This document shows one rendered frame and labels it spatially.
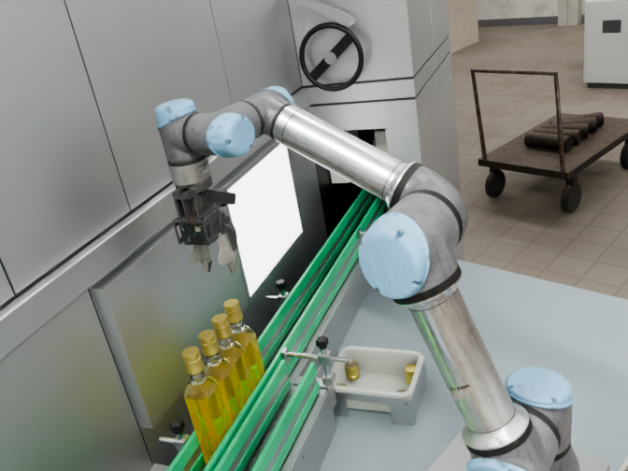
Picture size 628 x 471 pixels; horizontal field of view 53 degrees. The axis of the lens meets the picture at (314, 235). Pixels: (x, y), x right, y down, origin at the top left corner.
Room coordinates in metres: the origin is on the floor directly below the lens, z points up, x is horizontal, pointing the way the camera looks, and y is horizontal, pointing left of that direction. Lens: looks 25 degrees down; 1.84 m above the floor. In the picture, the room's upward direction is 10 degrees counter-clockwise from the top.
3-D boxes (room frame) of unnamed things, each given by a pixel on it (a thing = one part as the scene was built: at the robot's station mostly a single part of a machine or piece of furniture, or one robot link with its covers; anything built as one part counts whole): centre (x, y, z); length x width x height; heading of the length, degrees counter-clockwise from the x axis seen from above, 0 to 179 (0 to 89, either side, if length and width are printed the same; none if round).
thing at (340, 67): (2.01, -0.16, 1.49); 0.21 x 0.05 x 0.21; 66
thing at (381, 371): (1.27, -0.09, 0.80); 0.22 x 0.17 x 0.09; 66
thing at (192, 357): (1.02, 0.28, 1.14); 0.04 x 0.04 x 0.04
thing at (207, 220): (1.15, 0.21, 1.39); 0.09 x 0.08 x 0.12; 155
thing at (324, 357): (1.21, 0.05, 0.95); 0.17 x 0.03 x 0.12; 66
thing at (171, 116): (1.15, 0.21, 1.55); 0.09 x 0.08 x 0.11; 50
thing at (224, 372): (1.07, 0.25, 0.99); 0.06 x 0.06 x 0.21; 66
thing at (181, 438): (1.01, 0.36, 0.94); 0.07 x 0.04 x 0.13; 66
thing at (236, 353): (1.12, 0.22, 0.99); 0.06 x 0.06 x 0.21; 66
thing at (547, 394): (0.87, -0.35, 1.00); 0.13 x 0.12 x 0.14; 140
